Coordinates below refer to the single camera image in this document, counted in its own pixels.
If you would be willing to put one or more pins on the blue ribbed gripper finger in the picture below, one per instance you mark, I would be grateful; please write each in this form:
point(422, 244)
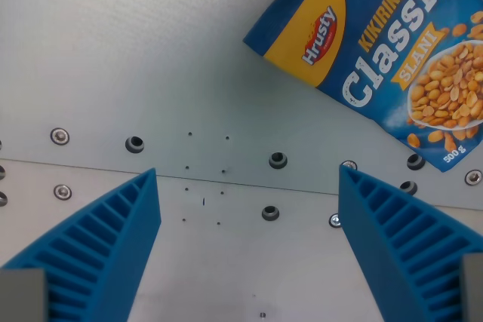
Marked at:
point(400, 239)
point(113, 246)

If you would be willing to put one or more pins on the silver hex socket screw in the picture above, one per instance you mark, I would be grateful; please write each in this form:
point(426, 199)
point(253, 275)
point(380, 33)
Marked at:
point(60, 136)
point(350, 164)
point(334, 220)
point(473, 177)
point(62, 191)

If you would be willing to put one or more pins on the blue Hrusty peanut bag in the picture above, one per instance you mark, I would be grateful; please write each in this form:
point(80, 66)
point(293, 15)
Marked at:
point(381, 46)

